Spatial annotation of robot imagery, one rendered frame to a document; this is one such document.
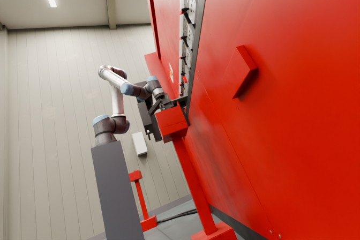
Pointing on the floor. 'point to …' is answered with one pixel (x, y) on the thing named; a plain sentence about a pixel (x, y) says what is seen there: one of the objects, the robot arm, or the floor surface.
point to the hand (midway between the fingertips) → (169, 124)
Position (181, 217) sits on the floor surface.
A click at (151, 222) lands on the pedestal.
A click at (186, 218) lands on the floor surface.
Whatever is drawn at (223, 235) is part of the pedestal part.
